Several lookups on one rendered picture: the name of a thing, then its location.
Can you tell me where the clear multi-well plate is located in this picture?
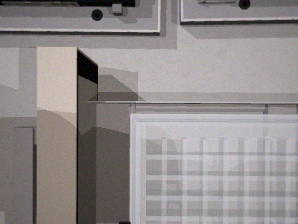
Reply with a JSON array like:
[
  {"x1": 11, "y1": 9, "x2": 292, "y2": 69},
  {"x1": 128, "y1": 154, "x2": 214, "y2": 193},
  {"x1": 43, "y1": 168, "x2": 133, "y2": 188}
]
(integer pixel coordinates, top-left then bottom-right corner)
[{"x1": 129, "y1": 114, "x2": 298, "y2": 224}]

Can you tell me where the black well plate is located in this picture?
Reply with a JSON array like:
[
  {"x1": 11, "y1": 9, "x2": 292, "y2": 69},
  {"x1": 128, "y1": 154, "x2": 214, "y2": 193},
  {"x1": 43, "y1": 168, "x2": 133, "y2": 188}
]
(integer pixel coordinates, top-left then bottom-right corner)
[{"x1": 0, "y1": 0, "x2": 135, "y2": 7}]

